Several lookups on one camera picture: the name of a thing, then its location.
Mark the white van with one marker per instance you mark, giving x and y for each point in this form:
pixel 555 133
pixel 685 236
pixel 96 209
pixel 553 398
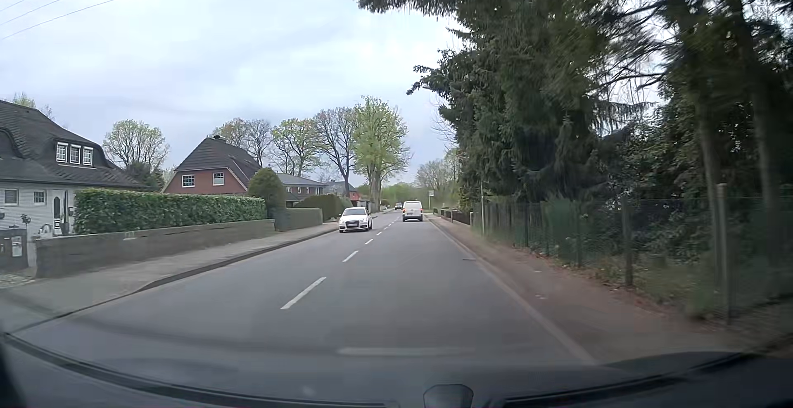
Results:
pixel 412 210

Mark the distant red building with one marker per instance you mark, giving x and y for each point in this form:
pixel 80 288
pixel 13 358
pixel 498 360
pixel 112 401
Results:
pixel 347 190

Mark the white car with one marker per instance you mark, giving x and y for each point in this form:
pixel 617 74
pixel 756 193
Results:
pixel 355 218

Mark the row of budding trees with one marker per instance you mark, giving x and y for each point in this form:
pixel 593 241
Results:
pixel 347 141

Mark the low dark fence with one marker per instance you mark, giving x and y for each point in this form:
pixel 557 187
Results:
pixel 456 215

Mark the rounded green hedge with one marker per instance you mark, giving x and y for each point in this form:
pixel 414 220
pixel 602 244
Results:
pixel 325 205

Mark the thin pale pole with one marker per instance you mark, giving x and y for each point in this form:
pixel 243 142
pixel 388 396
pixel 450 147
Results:
pixel 482 207

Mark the low brick house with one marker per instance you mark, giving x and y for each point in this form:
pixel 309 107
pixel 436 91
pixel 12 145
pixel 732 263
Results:
pixel 300 186

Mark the grey asphalt road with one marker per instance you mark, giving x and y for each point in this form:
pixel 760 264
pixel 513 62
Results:
pixel 396 284

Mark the low trimmed green hedge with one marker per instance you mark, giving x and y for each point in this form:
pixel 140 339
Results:
pixel 298 218

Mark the rounded dark green bush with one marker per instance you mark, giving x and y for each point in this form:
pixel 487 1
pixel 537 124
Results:
pixel 267 188

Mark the red brick house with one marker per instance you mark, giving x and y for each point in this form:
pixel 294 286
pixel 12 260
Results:
pixel 214 172

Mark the row of dark conifer trees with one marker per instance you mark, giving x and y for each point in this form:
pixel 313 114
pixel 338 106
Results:
pixel 557 86

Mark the reddish dirt verge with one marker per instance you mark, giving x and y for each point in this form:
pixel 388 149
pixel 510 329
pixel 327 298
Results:
pixel 576 296

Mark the car's own bonnet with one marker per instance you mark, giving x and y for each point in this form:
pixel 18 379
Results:
pixel 248 383

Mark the grey paved pavement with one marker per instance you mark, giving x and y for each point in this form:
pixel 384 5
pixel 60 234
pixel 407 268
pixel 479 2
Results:
pixel 155 272

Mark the bare tree behind house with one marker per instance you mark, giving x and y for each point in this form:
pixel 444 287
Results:
pixel 136 148

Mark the white house with dark roof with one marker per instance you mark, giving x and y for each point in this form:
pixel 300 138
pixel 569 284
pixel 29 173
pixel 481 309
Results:
pixel 37 166

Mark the dark gate pillar with letterbox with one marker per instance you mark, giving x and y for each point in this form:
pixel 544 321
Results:
pixel 13 248

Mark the grey low garden wall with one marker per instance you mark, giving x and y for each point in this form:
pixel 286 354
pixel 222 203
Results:
pixel 155 244

